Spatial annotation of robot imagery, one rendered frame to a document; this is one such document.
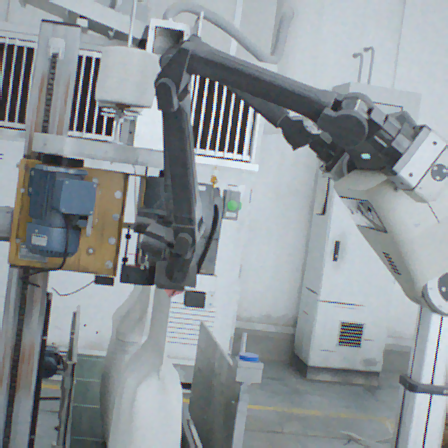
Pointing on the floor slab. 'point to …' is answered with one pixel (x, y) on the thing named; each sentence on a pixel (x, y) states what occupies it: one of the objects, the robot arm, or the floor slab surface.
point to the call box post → (240, 415)
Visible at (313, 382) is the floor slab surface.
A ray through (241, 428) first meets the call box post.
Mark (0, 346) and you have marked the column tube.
